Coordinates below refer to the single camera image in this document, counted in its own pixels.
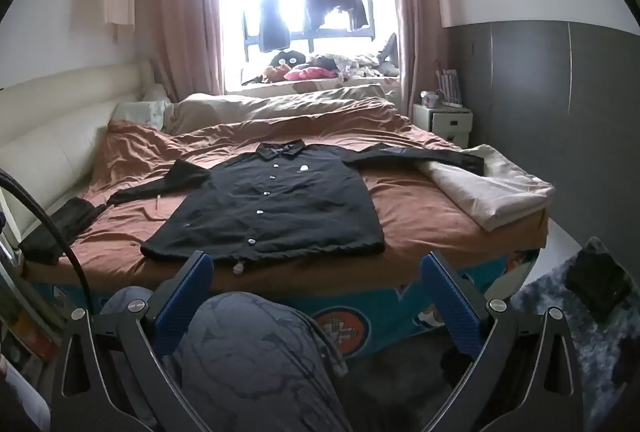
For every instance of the small white cup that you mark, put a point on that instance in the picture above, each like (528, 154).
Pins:
(430, 99)

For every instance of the grey shaggy rug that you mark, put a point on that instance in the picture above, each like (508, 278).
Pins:
(590, 342)

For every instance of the person's right leg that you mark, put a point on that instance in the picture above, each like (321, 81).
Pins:
(250, 362)

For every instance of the hanging dark clothes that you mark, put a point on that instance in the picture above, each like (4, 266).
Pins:
(340, 33)

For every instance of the light pillow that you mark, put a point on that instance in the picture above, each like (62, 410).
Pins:
(145, 111)

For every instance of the white nightstand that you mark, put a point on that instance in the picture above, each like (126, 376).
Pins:
(450, 124)

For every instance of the brown plush toy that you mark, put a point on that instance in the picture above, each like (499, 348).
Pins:
(272, 72)

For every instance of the brown blanket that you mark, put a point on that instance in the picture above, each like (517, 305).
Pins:
(425, 217)

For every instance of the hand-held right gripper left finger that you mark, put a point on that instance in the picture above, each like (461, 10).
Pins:
(185, 297)

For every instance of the black button shirt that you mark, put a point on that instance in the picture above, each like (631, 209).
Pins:
(260, 212)

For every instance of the black folded cloth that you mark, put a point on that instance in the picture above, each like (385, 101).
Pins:
(55, 227)

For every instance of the cream padded headboard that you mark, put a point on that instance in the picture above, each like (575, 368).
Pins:
(50, 121)

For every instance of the pink curtain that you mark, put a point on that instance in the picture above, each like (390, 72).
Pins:
(190, 11)
(415, 11)

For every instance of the teal printed bed sheet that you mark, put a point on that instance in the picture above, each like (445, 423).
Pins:
(390, 307)

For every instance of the white desktop rack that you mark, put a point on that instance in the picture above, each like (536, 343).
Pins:
(450, 86)

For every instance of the cluttered side shelf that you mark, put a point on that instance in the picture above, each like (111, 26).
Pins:
(25, 337)

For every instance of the pile of clothes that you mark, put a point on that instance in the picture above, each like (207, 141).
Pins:
(360, 64)

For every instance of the beige duvet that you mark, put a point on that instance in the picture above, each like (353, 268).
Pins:
(280, 104)

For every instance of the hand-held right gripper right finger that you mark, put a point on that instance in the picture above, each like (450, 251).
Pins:
(450, 307)

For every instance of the black plush toy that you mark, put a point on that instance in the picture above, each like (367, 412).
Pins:
(287, 57)

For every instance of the black bag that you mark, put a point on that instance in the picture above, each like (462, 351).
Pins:
(597, 284)

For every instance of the pink cloth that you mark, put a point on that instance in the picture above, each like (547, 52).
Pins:
(310, 73)

